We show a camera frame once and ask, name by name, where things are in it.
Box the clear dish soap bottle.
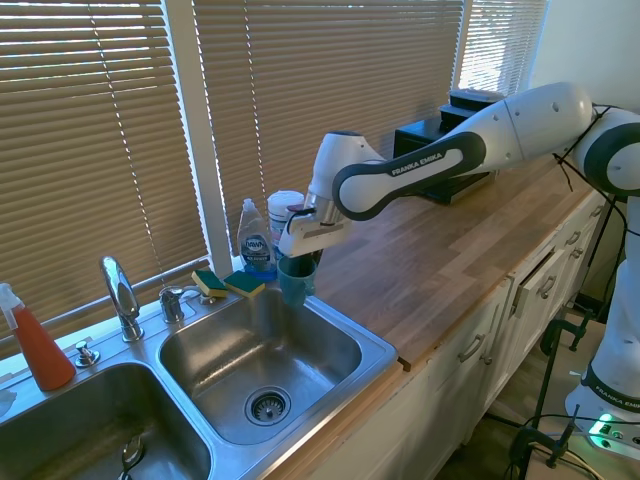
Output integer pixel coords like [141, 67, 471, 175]
[236, 198, 278, 282]

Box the metal sink stopper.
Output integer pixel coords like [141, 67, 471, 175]
[118, 433, 147, 480]

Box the yellow green sponge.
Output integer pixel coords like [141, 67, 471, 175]
[222, 270, 267, 301]
[191, 269, 229, 298]

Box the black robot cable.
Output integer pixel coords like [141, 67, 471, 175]
[552, 103, 629, 281]

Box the teal plastic cup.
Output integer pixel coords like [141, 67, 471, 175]
[276, 254, 318, 309]

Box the round metal drain strainer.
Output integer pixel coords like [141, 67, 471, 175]
[244, 384, 293, 427]

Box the narrow tan window blind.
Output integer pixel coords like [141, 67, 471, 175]
[457, 0, 550, 97]

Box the medium tan window blind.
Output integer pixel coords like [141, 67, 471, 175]
[192, 0, 467, 257]

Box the orange spray bottle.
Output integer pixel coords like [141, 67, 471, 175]
[0, 282, 78, 392]

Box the black countertop appliance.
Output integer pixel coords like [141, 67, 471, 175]
[393, 88, 506, 206]

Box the stainless steel double sink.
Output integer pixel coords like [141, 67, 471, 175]
[0, 282, 400, 480]

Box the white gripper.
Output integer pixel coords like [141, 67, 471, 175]
[277, 206, 350, 276]

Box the chrome kitchen faucet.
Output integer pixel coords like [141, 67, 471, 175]
[99, 255, 146, 343]

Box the black metal clamp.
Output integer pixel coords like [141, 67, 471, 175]
[529, 308, 597, 431]
[507, 403, 582, 474]

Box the wide tan window blind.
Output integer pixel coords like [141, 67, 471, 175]
[0, 0, 212, 359]

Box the chrome sink soap dispenser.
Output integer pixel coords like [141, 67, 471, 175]
[158, 285, 203, 324]

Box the small chrome sink cap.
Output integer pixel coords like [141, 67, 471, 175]
[74, 340, 101, 369]

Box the white wipes canister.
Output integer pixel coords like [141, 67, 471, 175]
[266, 189, 307, 251]

